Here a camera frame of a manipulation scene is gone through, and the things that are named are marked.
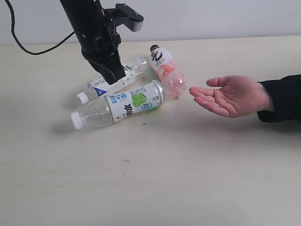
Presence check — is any black cable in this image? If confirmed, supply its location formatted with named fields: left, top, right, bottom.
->
left=4, top=0, right=75, bottom=56

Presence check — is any black sleeved forearm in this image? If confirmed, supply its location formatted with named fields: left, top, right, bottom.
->
left=257, top=75, right=301, bottom=123

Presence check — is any person's open bare hand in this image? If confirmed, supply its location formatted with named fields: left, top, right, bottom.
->
left=189, top=75, right=275, bottom=118

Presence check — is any clear bottle lime green label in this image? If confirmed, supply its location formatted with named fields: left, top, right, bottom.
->
left=71, top=80, right=165, bottom=130

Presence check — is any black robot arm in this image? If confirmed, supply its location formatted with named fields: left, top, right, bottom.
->
left=61, top=0, right=125, bottom=85

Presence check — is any pink peach drink bottle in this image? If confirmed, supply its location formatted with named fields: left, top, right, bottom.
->
left=150, top=45, right=187, bottom=99

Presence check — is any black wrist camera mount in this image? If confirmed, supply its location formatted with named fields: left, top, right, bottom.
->
left=106, top=3, right=144, bottom=32

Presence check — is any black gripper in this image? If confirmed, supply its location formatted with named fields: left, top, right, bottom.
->
left=79, top=31, right=125, bottom=84

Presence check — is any clear bottle blue white label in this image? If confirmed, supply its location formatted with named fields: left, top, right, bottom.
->
left=76, top=55, right=150, bottom=104

